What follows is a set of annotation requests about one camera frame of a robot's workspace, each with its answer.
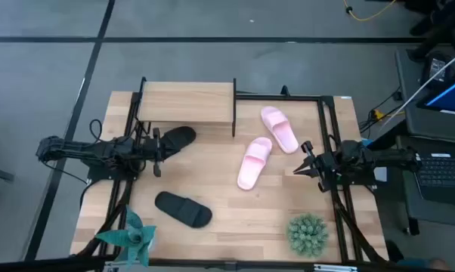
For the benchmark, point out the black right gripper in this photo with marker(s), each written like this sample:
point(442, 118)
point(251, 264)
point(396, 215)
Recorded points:
point(325, 166)

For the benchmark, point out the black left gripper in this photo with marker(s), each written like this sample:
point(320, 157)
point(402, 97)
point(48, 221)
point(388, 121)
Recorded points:
point(157, 166)

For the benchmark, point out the black slide sandal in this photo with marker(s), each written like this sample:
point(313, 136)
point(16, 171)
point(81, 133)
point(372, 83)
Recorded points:
point(182, 136)
point(182, 209)

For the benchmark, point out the wooden shelf with black frame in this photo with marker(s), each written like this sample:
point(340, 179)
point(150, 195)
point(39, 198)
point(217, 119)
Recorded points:
point(186, 102)

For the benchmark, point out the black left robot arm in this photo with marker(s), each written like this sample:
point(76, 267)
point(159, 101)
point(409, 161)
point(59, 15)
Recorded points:
point(84, 151)

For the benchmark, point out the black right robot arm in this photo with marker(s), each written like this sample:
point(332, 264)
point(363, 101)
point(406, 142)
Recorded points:
point(386, 158)

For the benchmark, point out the round green succulent plant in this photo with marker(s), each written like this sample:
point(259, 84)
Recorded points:
point(307, 235)

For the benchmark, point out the teal artificial spiky plant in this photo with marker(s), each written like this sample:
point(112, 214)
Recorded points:
point(135, 238)

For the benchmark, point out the black laptop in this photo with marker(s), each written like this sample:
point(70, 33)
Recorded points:
point(443, 174)

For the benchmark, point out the thin white rod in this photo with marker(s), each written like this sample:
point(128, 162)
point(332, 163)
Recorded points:
point(424, 86)

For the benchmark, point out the person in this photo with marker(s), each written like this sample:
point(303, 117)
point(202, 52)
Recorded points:
point(416, 263)
point(446, 22)

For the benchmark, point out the black power adapter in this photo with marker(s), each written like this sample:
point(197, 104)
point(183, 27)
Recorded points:
point(435, 68)

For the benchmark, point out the monitor with blue screen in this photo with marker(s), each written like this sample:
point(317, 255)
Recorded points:
point(454, 94)

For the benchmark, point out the black metal table frame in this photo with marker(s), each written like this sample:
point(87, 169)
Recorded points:
point(276, 97)

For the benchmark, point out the black frame bracket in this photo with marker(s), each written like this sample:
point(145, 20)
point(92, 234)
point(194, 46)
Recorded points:
point(285, 90)

